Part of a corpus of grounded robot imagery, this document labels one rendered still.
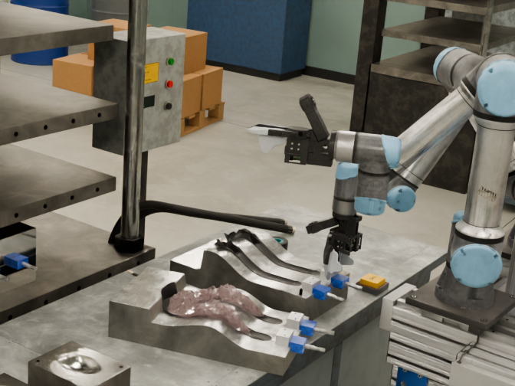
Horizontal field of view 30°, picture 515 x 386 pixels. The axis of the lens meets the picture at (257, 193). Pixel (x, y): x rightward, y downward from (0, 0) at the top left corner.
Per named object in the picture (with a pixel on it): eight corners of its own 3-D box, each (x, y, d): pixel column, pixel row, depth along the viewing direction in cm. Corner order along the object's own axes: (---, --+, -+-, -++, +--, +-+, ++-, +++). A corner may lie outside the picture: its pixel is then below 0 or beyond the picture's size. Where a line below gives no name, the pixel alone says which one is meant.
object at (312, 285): (347, 305, 279) (349, 289, 277) (339, 311, 275) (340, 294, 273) (309, 292, 286) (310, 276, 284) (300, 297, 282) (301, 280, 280)
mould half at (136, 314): (307, 334, 274) (311, 299, 270) (283, 376, 250) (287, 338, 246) (145, 299, 287) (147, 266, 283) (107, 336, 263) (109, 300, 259)
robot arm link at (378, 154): (397, 176, 224) (401, 141, 221) (350, 171, 225) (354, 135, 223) (398, 167, 231) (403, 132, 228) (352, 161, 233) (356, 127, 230)
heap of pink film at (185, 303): (267, 312, 272) (269, 286, 269) (247, 338, 256) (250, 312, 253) (182, 294, 278) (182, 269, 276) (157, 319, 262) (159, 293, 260)
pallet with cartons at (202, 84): (224, 118, 819) (229, 31, 795) (177, 139, 747) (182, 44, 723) (103, 95, 863) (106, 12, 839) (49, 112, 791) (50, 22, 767)
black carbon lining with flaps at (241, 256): (323, 278, 295) (326, 250, 292) (294, 294, 282) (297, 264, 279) (231, 247, 313) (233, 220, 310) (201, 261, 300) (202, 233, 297)
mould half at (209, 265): (346, 299, 299) (352, 258, 294) (303, 326, 278) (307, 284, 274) (218, 254, 324) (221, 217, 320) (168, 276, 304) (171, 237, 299)
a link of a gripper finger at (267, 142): (245, 152, 225) (283, 155, 227) (247, 127, 224) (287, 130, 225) (244, 150, 228) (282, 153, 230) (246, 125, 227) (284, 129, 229)
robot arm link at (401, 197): (516, 76, 261) (411, 222, 268) (497, 68, 271) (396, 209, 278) (487, 53, 257) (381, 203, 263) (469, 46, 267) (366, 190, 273)
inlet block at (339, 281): (365, 294, 287) (366, 277, 286) (356, 299, 283) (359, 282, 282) (327, 281, 294) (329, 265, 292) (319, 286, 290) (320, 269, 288)
